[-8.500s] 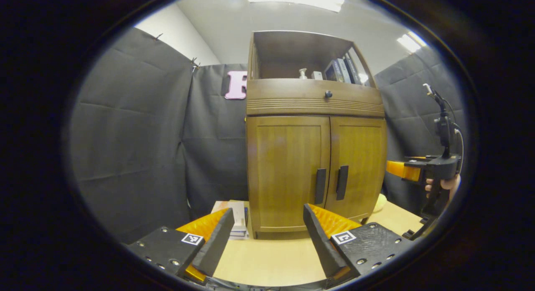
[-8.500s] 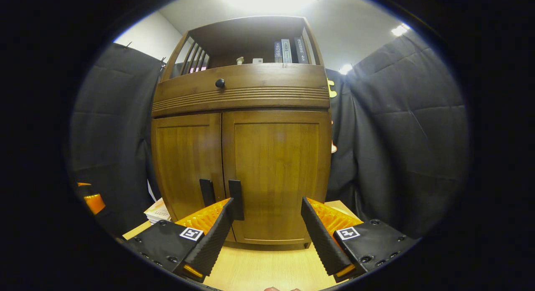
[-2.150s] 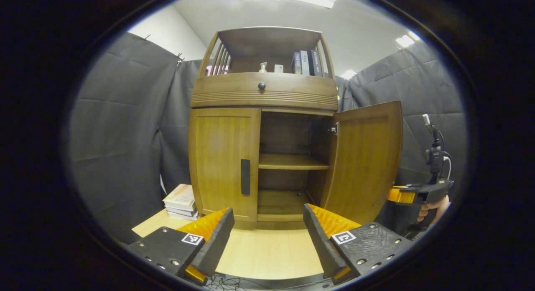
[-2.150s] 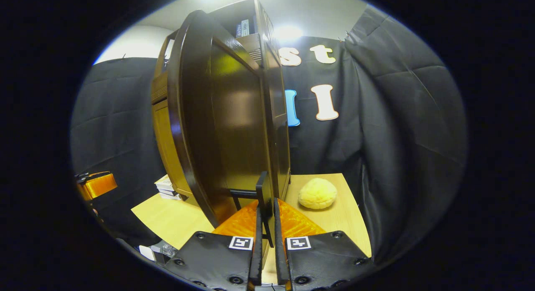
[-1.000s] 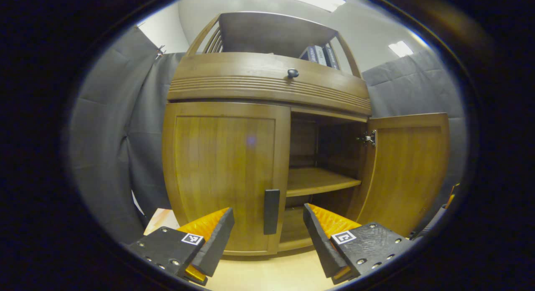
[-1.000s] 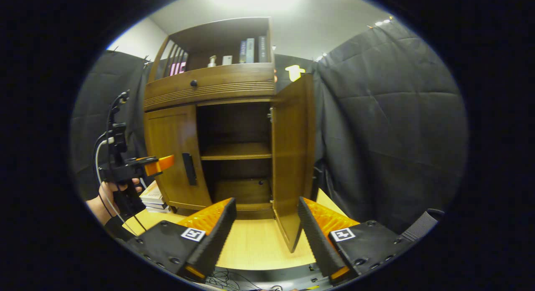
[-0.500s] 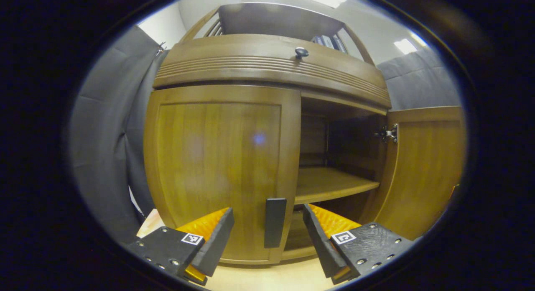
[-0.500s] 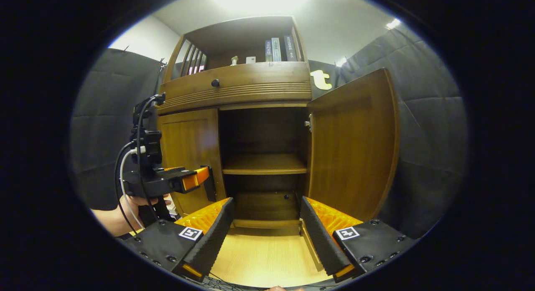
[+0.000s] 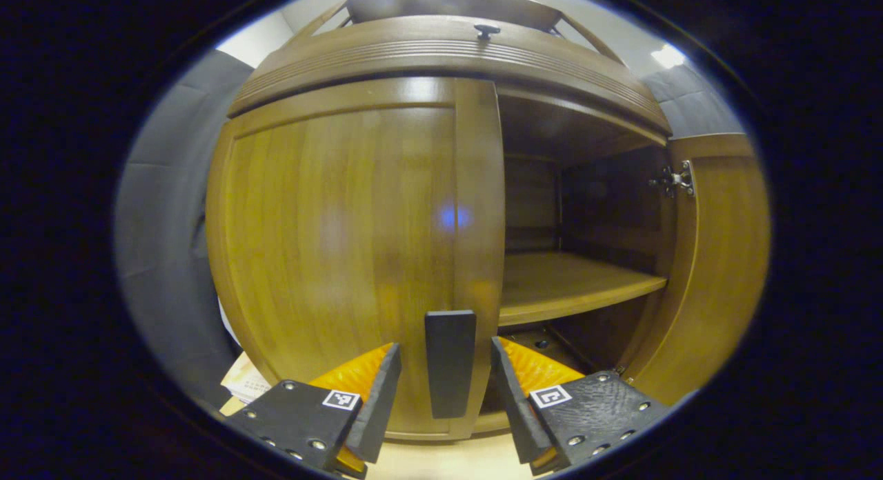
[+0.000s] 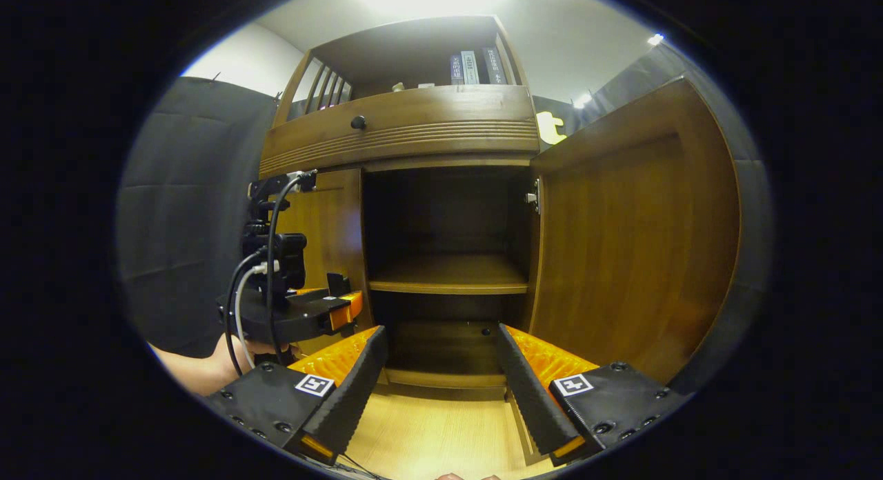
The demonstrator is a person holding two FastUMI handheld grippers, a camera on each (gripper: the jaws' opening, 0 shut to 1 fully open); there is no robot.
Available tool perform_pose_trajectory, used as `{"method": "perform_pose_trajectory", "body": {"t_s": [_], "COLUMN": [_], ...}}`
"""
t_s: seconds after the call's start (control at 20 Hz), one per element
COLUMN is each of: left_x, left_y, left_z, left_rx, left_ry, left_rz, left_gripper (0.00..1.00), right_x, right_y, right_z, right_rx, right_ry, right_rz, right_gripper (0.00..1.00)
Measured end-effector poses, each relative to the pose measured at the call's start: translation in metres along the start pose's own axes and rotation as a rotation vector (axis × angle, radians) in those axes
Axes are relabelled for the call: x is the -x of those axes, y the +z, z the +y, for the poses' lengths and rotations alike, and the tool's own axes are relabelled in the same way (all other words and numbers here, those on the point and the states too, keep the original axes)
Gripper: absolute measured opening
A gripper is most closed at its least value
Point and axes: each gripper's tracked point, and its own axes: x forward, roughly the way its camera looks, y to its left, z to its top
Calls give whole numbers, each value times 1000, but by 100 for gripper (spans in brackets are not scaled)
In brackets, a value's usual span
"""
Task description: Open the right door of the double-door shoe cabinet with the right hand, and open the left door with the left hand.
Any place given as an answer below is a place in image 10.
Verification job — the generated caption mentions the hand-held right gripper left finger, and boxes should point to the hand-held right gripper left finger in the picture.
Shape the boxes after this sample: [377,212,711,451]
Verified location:
[200,326,390,467]

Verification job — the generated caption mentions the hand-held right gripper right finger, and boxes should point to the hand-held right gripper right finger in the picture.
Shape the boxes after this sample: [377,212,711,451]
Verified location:
[497,324,693,467]

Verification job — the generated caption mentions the wooden cabinet door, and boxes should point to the wooden cabinet door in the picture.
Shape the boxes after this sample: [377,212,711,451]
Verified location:
[528,77,742,386]
[276,168,373,357]

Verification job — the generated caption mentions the wooden inner cabinet shelf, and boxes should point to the wooden inner cabinet shelf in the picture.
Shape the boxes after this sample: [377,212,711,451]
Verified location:
[368,254,530,295]

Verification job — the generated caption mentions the black backdrop cloth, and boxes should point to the black backdrop cloth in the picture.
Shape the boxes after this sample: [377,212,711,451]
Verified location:
[116,42,773,398]

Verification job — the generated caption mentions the black cable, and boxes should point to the black cable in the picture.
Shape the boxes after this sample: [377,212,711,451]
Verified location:
[266,171,318,363]
[224,249,266,377]

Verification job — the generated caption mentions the grey cable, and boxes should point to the grey cable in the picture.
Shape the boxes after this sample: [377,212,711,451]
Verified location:
[233,261,280,351]

